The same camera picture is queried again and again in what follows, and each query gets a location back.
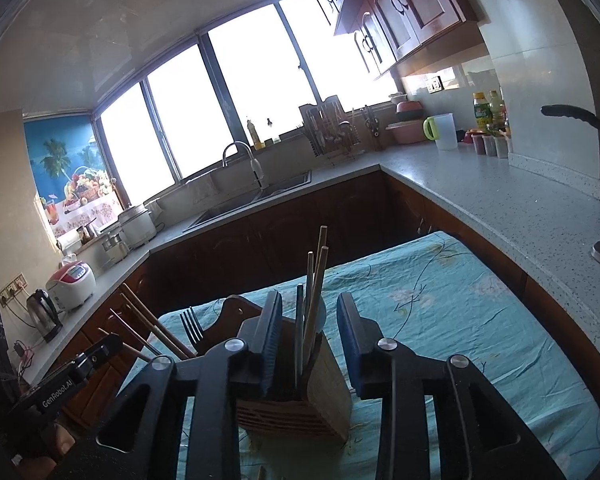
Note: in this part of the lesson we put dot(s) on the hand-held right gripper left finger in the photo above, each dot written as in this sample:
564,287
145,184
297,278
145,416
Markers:
272,345

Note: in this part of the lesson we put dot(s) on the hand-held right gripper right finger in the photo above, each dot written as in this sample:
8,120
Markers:
351,350

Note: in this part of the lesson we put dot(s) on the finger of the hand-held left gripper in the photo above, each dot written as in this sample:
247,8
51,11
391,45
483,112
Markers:
100,355

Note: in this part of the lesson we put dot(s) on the wooden utensil holder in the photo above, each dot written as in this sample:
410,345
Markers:
322,390

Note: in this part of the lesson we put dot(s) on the person's left hand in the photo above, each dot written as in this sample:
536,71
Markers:
60,442

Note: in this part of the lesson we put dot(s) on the steel electric kettle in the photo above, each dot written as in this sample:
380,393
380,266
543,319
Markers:
44,316

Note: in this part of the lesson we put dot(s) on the white and red rice cooker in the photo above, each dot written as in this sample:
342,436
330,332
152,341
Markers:
72,285

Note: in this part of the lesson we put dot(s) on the metal fork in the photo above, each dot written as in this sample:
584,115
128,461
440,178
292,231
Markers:
192,327

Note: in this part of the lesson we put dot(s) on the dark wooden lower cabinets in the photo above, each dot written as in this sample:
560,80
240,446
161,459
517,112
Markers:
260,250

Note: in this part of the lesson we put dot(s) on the glass jar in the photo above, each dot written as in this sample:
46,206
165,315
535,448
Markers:
115,250

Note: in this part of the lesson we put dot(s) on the teal floral cloth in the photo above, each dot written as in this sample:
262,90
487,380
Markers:
455,320

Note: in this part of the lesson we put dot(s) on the brown coffee pot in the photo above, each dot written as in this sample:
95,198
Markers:
86,234

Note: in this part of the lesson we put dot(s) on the white cooking pot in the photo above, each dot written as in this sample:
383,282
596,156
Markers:
137,225

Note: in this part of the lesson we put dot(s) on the steel kitchen sink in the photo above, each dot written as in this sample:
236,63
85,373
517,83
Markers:
240,205

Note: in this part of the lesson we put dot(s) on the tropical beach poster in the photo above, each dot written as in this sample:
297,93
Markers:
60,160

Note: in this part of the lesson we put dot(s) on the steel kitchen faucet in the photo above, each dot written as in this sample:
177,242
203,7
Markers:
236,146

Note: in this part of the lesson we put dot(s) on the yellow dish soap bottle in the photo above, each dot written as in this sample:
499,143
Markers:
255,135

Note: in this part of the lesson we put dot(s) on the knife and scissors block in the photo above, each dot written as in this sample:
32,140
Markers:
372,127

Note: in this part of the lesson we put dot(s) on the pink basin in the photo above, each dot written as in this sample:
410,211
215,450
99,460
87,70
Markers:
405,132

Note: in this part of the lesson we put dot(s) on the pink pot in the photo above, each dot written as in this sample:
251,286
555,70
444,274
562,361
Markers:
409,110

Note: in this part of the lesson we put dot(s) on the kitchen window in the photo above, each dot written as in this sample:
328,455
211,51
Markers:
240,90

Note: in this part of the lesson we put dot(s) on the large wooden upper cabinet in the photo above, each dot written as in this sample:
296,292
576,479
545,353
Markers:
415,5

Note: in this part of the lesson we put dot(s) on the brass wall socket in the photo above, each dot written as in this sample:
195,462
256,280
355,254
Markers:
11,289

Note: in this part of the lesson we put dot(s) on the small tiled-wall socket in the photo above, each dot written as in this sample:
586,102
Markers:
434,84

